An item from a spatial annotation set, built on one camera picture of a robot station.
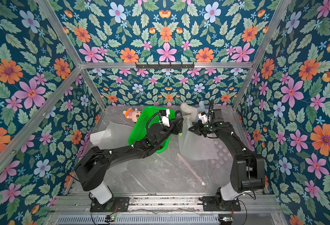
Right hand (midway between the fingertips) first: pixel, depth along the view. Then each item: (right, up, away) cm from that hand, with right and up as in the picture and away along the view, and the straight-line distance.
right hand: (192, 127), depth 83 cm
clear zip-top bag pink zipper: (0, -26, +2) cm, 26 cm away
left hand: (-7, +6, -8) cm, 12 cm away
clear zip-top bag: (+2, -13, +10) cm, 17 cm away
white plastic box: (-66, -8, +12) cm, 68 cm away
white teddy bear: (+3, +11, +23) cm, 26 cm away
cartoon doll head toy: (-44, +8, +23) cm, 50 cm away
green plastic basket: (-36, -2, +14) cm, 39 cm away
